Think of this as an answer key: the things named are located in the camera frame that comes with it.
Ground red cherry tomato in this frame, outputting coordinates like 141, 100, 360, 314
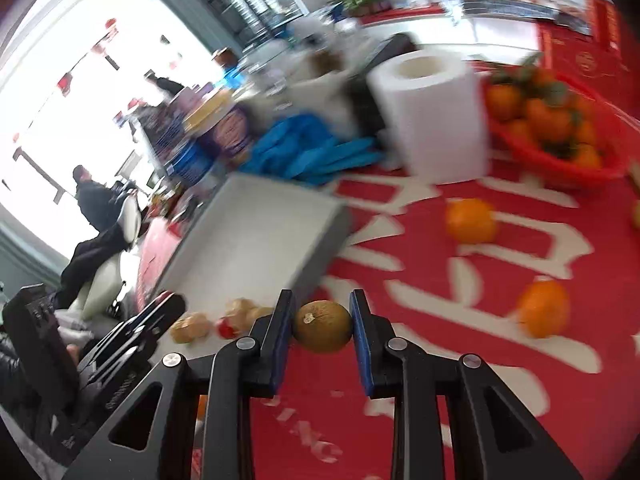
215, 318, 239, 339

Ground dried husk fruit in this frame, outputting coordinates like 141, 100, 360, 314
226, 298, 273, 334
169, 312, 213, 344

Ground brown longan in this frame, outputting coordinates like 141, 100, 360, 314
292, 300, 352, 353

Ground orange mandarin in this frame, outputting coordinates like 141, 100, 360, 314
516, 280, 570, 339

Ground orange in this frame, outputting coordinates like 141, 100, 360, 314
445, 198, 498, 245

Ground grey white storage tray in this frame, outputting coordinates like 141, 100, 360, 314
151, 174, 352, 363

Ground round red table mat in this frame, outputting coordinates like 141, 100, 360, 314
141, 153, 639, 479

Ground blue snack package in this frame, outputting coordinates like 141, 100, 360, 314
166, 140, 214, 188

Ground purple milk tea cup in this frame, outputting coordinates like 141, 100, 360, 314
183, 89, 255, 167

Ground blue rubber gloves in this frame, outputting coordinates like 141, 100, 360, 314
239, 113, 384, 186

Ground black electronic device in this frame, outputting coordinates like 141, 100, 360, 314
344, 32, 418, 146

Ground white paper towel roll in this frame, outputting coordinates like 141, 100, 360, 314
378, 48, 489, 184

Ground red plastic fruit basket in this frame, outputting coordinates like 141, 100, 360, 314
480, 65, 628, 190

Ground white appliance with faucet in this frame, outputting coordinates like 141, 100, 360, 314
284, 38, 378, 139

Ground mandarins with leaves in basket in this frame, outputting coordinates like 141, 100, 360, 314
485, 53, 602, 169

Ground potted green plant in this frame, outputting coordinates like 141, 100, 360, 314
332, 0, 392, 18

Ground red gift boxes stack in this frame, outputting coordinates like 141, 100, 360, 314
537, 0, 639, 107

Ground plaid cloth on counter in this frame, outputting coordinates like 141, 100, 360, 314
440, 0, 591, 35

